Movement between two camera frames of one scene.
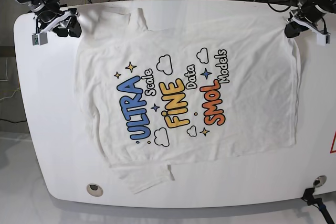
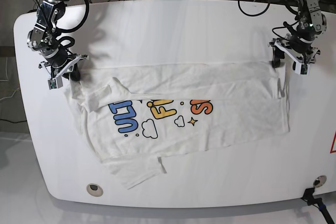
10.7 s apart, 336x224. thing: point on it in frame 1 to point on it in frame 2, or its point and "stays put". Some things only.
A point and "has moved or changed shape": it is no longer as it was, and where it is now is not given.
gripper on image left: (54, 18) to (62, 63)
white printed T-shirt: (181, 90) has moved or changed shape
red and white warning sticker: (332, 150) stays put
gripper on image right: (310, 16) to (300, 50)
